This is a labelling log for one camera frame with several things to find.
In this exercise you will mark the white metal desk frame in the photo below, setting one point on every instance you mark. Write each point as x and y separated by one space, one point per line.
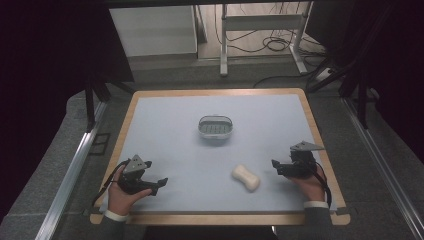
263 22

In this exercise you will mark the black square floor frame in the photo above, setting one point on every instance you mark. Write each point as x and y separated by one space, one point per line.
99 144

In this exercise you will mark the black tripod stand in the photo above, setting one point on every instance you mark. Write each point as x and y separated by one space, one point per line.
353 80
95 96

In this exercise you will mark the cream soap bar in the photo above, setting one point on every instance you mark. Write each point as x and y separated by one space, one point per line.
246 177

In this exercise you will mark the aluminium floor rail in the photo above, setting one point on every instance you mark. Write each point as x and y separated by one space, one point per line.
383 166
71 170

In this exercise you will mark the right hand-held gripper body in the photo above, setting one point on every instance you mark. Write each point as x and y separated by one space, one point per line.
300 168

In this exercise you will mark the white soap dish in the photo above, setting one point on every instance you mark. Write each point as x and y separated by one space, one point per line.
215 128

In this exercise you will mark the person's right hand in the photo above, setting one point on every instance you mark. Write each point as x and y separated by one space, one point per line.
313 188

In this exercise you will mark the person's left hand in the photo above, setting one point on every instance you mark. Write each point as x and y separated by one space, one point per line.
121 201

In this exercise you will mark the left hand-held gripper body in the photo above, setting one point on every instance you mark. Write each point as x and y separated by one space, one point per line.
131 181

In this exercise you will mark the white cabinet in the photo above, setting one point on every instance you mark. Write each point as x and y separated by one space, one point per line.
153 30

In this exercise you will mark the white power strip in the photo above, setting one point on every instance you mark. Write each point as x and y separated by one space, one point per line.
324 74

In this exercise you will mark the pale blue table mat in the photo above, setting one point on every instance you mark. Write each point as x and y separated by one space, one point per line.
200 160

